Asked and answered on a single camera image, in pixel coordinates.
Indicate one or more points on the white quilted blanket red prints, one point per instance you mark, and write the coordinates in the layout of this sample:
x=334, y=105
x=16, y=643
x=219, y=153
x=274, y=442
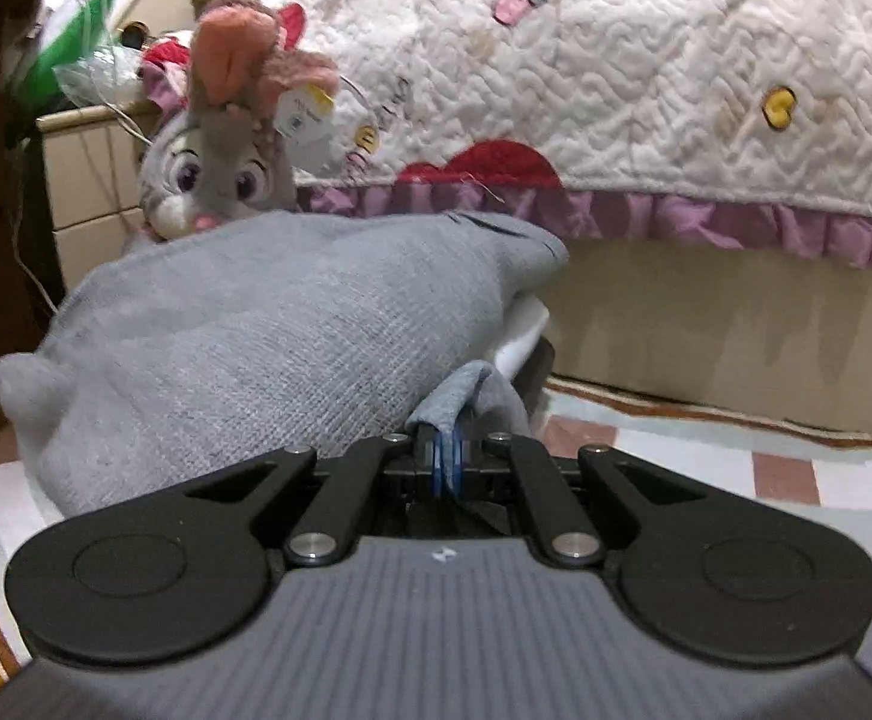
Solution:
x=593, y=67

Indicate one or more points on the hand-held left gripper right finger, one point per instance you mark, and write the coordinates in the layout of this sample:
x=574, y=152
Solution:
x=454, y=465

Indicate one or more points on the clear plastic bag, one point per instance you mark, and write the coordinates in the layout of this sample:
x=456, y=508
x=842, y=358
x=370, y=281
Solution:
x=98, y=73

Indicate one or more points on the checkered floor rug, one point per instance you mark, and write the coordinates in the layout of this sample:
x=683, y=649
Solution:
x=706, y=457

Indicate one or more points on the beige bed base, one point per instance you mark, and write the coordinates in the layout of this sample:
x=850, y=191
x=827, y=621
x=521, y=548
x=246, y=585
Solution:
x=706, y=322

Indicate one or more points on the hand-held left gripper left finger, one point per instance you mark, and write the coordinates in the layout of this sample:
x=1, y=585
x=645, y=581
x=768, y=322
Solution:
x=433, y=462

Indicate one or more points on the grey knit sweater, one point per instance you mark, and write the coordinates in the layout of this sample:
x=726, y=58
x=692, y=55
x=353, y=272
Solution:
x=256, y=345

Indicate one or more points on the pale folded garment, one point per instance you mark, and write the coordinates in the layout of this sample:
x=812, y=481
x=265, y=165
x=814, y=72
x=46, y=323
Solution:
x=522, y=337

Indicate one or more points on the grey plush bunny toy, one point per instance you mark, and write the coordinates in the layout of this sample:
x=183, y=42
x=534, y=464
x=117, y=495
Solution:
x=211, y=165

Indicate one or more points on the green plastic bag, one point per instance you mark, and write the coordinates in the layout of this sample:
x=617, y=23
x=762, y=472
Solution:
x=68, y=37

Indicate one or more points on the red and pink plush toy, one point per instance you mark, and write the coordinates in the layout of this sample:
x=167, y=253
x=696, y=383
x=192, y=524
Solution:
x=169, y=56

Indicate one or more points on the beige bedside cabinet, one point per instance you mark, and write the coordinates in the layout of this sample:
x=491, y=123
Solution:
x=87, y=165

